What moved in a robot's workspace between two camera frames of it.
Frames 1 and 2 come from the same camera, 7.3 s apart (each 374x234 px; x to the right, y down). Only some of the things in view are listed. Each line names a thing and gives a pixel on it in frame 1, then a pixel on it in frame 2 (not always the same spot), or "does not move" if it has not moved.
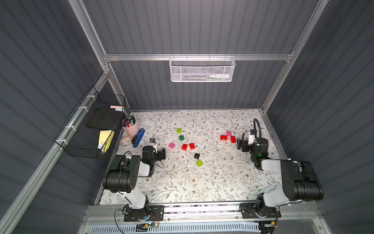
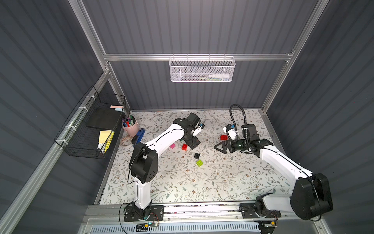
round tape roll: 126,140 does not move
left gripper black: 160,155 -> 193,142
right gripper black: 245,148 -> 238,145
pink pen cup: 131,127 does not move
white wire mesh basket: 201,69 does not move
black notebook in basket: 103,117 does not move
